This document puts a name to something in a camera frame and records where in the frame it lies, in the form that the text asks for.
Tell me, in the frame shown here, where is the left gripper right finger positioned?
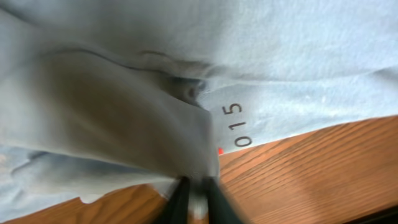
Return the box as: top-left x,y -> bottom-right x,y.
203,177 -> 244,224

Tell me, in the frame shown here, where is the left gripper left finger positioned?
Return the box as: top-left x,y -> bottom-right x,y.
152,177 -> 190,224

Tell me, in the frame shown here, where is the light blue printed t-shirt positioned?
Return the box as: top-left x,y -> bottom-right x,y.
1,0 -> 397,222

